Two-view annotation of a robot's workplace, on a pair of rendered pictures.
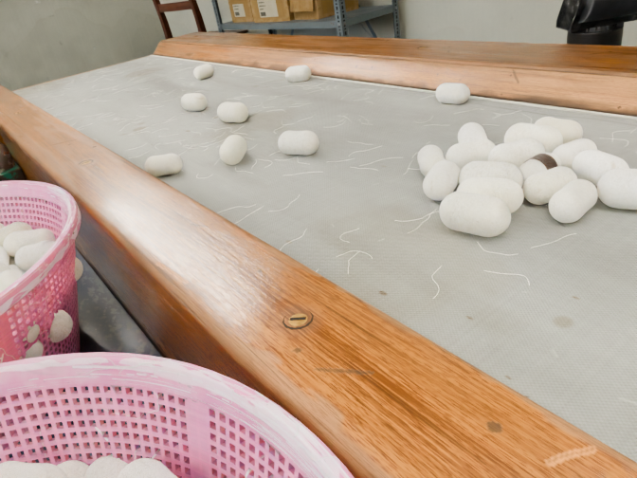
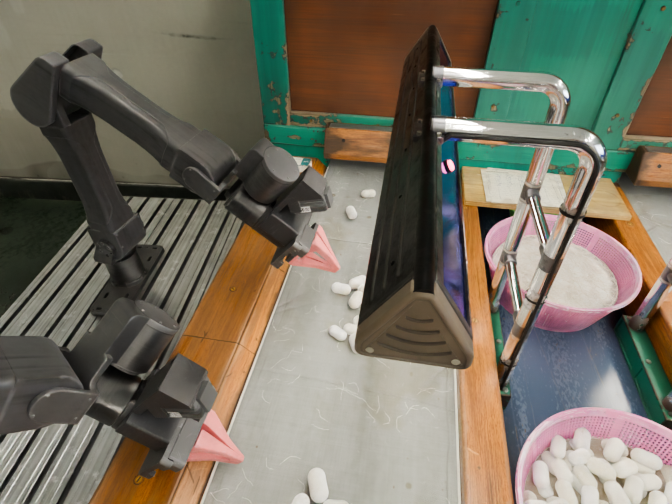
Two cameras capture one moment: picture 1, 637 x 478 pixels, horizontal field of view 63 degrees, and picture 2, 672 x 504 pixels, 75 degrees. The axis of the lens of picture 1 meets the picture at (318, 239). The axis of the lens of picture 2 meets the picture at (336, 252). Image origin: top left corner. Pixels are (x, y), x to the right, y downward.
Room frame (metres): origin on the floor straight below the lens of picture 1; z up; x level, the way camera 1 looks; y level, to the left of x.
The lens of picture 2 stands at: (0.38, -0.01, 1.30)
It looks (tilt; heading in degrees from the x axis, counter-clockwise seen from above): 41 degrees down; 223
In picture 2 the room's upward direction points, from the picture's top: straight up
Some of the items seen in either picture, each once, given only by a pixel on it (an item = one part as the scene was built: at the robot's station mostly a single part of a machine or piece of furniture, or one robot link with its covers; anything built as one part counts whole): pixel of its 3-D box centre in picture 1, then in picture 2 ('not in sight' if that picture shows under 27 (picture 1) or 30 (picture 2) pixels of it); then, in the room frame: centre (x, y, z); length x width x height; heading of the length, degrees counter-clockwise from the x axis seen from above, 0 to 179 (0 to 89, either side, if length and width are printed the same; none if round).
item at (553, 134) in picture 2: not in sight; (466, 251); (-0.09, -0.19, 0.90); 0.20 x 0.19 x 0.45; 33
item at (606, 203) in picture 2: not in sight; (539, 191); (-0.53, -0.23, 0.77); 0.33 x 0.15 x 0.01; 123
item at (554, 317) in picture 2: not in sight; (551, 274); (-0.34, -0.12, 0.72); 0.27 x 0.27 x 0.10
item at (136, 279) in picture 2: not in sight; (124, 265); (0.19, -0.76, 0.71); 0.20 x 0.07 x 0.08; 38
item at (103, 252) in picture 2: not in sight; (118, 239); (0.18, -0.75, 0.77); 0.09 x 0.06 x 0.06; 24
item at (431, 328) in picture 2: not in sight; (426, 125); (-0.05, -0.26, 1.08); 0.62 x 0.08 x 0.07; 33
